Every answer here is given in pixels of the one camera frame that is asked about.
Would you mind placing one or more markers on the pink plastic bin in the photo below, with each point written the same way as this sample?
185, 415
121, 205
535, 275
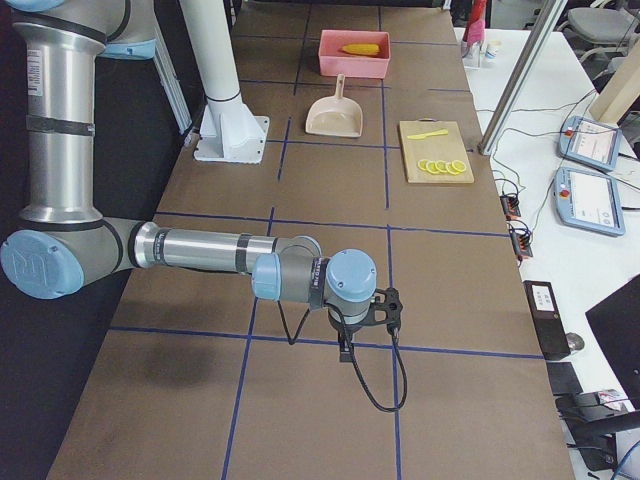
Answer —
334, 60

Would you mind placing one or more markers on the aluminium frame post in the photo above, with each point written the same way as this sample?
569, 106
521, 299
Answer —
534, 45

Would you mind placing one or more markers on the orange black adapter far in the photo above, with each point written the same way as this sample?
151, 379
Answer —
510, 206

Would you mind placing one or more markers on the yellow toy corn cob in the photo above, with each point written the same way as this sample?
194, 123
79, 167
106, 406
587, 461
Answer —
362, 49

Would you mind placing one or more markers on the orange black adapter near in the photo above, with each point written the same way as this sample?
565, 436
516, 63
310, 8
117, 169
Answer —
521, 238

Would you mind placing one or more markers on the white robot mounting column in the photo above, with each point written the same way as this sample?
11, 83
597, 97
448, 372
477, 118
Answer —
229, 132

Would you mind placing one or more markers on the black box white label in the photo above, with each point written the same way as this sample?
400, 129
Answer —
546, 319

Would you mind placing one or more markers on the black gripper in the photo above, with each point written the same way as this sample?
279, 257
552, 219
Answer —
347, 331

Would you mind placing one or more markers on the teach pendant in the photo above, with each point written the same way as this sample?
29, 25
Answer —
590, 143
588, 201

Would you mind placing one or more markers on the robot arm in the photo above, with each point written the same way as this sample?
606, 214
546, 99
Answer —
137, 149

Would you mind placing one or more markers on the pink towel on rack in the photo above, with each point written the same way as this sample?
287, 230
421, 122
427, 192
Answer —
475, 29

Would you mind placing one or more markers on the black monitor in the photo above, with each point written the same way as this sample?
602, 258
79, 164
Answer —
615, 325

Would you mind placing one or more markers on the teach pendant far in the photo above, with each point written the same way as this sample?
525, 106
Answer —
590, 143

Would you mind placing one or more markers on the teach pendant near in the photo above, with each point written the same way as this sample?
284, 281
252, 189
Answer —
588, 201

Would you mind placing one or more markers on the yellow plastic knife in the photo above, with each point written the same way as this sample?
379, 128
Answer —
425, 135

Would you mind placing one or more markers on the orange black adapter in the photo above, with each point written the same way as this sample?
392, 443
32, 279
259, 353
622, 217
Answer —
510, 206
521, 238

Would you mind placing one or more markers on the grey office chair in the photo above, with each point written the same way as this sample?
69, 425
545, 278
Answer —
606, 30

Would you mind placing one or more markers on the white paper cup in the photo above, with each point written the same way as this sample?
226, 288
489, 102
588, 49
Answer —
492, 50

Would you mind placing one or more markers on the wooden cutting board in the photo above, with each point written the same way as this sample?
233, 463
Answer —
446, 148

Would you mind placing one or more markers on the beige plastic dustpan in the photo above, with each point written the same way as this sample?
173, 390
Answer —
335, 115

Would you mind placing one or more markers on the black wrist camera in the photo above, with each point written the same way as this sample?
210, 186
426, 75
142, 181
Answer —
385, 309

